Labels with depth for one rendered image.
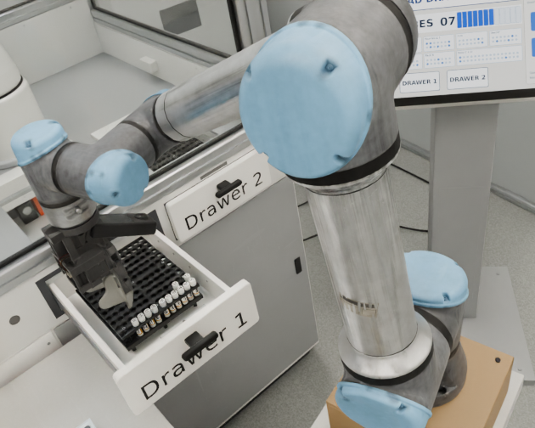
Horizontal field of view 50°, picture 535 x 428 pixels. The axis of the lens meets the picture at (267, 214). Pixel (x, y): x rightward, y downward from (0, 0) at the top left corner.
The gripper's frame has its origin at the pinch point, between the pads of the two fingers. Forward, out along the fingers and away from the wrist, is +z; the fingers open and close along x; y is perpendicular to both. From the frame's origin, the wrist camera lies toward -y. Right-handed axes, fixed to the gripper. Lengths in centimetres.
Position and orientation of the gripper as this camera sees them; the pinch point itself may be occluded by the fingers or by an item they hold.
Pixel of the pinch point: (126, 294)
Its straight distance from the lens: 106.6
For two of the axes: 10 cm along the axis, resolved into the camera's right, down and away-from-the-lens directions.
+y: -7.4, 5.1, -4.3
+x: 6.5, 4.0, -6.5
